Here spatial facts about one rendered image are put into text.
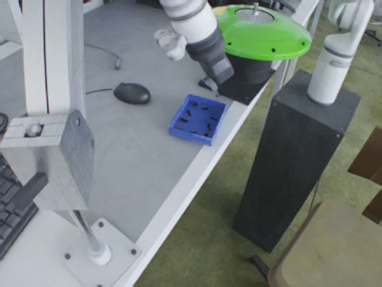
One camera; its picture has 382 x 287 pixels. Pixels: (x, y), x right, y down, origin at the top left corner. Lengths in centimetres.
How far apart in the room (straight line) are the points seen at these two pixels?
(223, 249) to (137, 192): 100
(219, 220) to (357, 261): 84
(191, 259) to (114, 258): 100
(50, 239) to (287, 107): 70
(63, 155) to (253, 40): 52
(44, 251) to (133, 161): 24
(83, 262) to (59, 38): 33
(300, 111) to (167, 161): 45
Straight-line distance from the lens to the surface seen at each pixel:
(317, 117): 87
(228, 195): 164
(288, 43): 70
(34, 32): 30
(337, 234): 93
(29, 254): 53
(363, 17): 80
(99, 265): 47
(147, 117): 67
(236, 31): 68
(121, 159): 59
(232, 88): 75
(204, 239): 149
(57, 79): 29
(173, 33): 52
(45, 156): 25
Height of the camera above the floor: 136
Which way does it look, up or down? 47 degrees down
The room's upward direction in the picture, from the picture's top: 3 degrees clockwise
